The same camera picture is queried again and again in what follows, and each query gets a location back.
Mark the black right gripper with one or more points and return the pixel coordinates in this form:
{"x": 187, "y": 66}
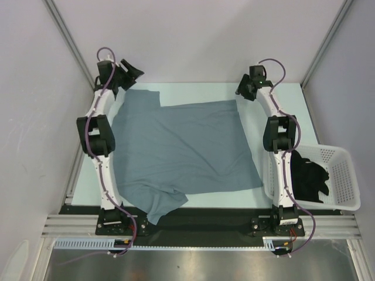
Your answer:
{"x": 243, "y": 88}

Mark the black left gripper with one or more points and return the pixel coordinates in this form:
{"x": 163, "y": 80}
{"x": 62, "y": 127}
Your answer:
{"x": 131, "y": 75}

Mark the light blue t shirt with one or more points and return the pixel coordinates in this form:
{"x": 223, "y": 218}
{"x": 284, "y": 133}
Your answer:
{"x": 164, "y": 154}

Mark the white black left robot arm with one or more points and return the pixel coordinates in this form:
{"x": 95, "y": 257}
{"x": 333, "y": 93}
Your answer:
{"x": 98, "y": 143}

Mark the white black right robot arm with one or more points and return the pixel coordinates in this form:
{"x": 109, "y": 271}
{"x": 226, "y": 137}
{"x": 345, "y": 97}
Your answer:
{"x": 279, "y": 140}

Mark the black t shirt in basket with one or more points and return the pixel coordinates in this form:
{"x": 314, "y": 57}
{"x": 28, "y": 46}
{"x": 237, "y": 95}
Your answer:
{"x": 308, "y": 179}

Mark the white perforated plastic basket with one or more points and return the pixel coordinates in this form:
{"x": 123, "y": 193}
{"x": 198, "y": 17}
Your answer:
{"x": 342, "y": 183}

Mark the left aluminium frame post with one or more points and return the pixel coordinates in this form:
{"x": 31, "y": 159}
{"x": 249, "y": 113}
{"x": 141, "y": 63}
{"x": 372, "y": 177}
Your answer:
{"x": 66, "y": 35}

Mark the aluminium frame post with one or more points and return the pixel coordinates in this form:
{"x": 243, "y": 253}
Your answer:
{"x": 66, "y": 35}
{"x": 327, "y": 40}

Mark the right aluminium frame post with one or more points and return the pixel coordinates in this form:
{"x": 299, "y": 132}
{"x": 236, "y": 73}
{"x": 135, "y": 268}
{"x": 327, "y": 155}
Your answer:
{"x": 327, "y": 40}

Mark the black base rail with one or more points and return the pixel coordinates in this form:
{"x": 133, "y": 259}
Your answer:
{"x": 190, "y": 227}

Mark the white slotted cable duct right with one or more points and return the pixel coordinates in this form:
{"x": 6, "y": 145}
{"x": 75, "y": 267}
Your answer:
{"x": 276, "y": 243}

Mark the white slotted cable duct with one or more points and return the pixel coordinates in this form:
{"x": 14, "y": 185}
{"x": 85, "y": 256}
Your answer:
{"x": 276, "y": 243}
{"x": 92, "y": 243}

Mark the aluminium front rail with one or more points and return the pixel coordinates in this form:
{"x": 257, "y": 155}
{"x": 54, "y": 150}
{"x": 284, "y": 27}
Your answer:
{"x": 84, "y": 225}

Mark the white slotted cable duct left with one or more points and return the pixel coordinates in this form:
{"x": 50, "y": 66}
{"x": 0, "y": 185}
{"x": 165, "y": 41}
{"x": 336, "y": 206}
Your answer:
{"x": 92, "y": 243}

